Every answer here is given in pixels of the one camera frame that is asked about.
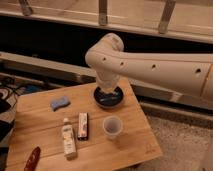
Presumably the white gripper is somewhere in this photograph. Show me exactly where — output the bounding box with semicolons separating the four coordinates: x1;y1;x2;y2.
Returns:
96;74;120;94

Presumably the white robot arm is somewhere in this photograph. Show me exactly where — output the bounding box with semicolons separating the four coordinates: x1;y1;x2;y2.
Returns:
85;33;213;101

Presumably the black round bowl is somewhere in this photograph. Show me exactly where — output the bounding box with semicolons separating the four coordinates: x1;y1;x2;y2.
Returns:
94;87;124;108

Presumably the clear plastic cup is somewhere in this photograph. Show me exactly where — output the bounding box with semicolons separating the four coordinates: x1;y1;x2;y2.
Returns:
103;116;123;140

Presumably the blue sponge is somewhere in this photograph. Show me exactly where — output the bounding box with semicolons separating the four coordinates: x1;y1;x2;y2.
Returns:
50;96;70;111

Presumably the wooden table board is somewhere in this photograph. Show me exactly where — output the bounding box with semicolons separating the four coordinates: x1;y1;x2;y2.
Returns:
6;78;162;171

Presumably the white small bottle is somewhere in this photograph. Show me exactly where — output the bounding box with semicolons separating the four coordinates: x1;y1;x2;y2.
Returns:
62;118;77;158

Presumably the red oblong object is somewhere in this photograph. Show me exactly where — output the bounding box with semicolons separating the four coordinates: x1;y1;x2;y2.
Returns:
24;147;41;171

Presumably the metal bracket middle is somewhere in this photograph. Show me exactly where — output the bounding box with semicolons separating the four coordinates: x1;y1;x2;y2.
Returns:
98;0;108;26

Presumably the metal bracket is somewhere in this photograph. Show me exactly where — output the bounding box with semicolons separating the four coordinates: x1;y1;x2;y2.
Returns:
98;0;108;26
158;0;176;34
19;0;33;16

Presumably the metal bracket right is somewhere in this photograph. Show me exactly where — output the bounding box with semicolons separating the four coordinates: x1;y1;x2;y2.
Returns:
158;0;176;34

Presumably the cables clutter at left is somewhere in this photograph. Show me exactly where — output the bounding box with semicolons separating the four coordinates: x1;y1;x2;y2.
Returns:
0;75;43;134

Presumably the metal bracket left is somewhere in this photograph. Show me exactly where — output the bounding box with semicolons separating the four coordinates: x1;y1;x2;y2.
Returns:
19;0;33;16

